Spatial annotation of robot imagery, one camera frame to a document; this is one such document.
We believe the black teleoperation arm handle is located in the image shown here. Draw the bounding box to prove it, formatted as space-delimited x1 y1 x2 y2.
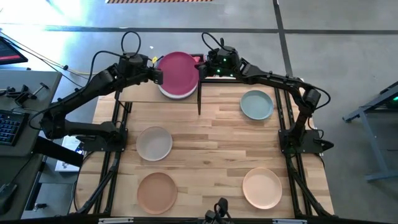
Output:
203 197 234 224

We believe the brown plate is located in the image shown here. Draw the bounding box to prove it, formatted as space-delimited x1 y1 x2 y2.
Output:
136 172 178 215

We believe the red and black toolbox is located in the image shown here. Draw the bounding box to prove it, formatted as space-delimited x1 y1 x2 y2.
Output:
191 53 208 65

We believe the black computer monitor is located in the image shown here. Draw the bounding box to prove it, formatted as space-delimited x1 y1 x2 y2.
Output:
0 35 29 66

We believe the grey under-table box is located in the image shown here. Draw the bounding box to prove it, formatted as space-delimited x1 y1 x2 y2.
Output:
21 155 80 220

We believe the black aluminium table frame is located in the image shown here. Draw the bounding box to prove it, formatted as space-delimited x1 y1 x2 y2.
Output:
70 76 336 218

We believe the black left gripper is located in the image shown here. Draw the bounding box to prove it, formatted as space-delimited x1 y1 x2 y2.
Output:
118 52 156 85

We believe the black keyboard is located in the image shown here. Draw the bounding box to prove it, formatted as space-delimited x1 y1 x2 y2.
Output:
0 109 30 147

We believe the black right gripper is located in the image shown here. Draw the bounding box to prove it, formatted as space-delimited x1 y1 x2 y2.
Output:
205 46 243 78

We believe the white box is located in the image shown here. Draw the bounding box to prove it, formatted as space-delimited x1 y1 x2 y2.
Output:
55 135 85 173

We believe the black desk clamp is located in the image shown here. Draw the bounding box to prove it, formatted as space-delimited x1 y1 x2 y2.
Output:
0 82 50 105

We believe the black computer mouse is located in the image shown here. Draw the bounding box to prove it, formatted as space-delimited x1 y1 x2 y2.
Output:
0 182 19 215

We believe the black floor cable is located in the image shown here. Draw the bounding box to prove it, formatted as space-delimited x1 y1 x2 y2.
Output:
0 30 94 91

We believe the magenta plate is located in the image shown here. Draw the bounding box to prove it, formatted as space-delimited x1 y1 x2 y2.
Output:
156 51 200 96

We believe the beige grey plate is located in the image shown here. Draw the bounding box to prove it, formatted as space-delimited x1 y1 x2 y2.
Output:
136 126 173 162

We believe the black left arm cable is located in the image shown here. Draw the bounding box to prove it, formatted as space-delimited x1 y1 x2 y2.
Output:
89 30 142 82

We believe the light grey plate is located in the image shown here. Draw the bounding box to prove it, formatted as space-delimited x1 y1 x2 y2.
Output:
158 83 199 101

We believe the grey metal table frame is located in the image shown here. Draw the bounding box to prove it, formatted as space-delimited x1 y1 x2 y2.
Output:
341 80 398 183

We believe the black flat panel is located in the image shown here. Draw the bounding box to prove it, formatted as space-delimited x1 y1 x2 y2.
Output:
32 136 85 167

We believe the silver metal bracket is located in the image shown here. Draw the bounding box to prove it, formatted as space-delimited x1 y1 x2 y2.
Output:
98 217 135 224
272 218 308 224

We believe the teal plate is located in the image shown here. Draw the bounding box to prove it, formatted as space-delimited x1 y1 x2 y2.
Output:
239 90 275 121

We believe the peach plate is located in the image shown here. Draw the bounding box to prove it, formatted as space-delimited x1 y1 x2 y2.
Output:
242 167 283 210

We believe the grey desk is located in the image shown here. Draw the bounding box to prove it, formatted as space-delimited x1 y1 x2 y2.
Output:
0 68 63 220

